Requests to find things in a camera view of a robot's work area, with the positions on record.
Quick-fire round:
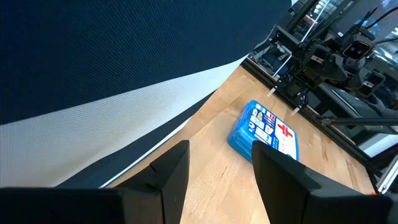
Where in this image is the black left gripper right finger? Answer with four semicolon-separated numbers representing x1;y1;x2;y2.
251;140;398;224

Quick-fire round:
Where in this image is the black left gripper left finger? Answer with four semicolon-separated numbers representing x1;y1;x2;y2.
0;139;191;224

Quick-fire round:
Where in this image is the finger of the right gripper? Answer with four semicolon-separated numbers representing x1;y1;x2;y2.
267;79;282;96
290;92;309;116

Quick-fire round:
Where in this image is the blue first aid kit box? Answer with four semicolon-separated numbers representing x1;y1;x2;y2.
226;99;300;164

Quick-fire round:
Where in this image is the navy and white striped backdrop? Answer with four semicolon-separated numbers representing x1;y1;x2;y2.
0;0;293;189

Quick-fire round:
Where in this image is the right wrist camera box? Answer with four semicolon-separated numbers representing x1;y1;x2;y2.
342;34;374;62

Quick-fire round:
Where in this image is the black frame strut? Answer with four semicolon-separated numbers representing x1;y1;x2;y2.
320;116;398;127

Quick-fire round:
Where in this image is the aluminium frame extrusion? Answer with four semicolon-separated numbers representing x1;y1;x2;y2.
375;154;398;194

